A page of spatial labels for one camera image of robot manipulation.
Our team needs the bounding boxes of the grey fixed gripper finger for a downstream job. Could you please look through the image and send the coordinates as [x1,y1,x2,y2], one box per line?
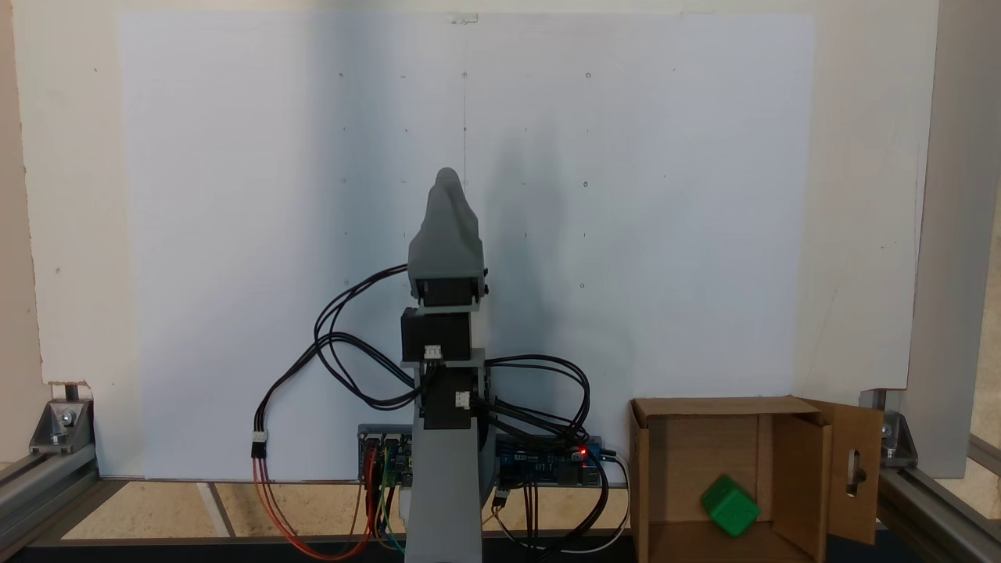
[407,167,485,279]

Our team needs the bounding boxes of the green die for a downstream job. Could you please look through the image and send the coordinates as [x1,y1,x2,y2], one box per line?
[698,475,762,539]

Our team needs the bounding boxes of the blue circuit board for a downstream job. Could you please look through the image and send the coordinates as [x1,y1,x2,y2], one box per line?
[494,436,605,487]

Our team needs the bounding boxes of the brown cardboard box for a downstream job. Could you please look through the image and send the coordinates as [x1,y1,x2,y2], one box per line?
[630,395,884,563]

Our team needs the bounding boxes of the black servo cable bundle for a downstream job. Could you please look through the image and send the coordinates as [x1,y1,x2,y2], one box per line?
[313,264,427,412]
[479,356,593,443]

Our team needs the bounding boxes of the circuit board with jumper wires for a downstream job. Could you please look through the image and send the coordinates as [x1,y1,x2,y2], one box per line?
[357,425,414,487]

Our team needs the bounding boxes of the black cable with white connector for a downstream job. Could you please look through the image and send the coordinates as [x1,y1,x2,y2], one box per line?
[250,336,329,462]

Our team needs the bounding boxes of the orange and red wires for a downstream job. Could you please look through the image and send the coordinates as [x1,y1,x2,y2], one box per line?
[252,457,407,561]

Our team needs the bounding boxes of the metal corner bracket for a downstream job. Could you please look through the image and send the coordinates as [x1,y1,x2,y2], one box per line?
[30,382,96,456]
[859,389,917,470]

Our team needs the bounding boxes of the aluminium frame rail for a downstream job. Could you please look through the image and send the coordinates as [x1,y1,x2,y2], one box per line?
[876,434,1001,563]
[0,450,101,552]

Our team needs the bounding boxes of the aluminium frame post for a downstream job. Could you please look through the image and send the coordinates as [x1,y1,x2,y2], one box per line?
[899,0,1001,479]

